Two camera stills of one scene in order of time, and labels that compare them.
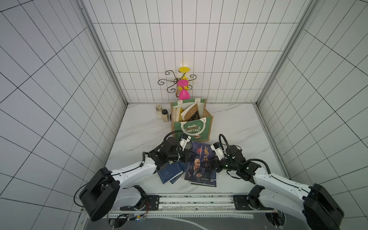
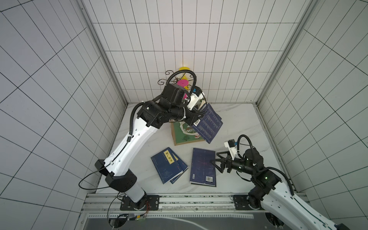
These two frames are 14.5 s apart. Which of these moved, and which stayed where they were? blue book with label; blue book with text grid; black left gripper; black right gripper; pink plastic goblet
Moved: blue book with text grid; black left gripper
Stayed: blue book with label; black right gripper; pink plastic goblet
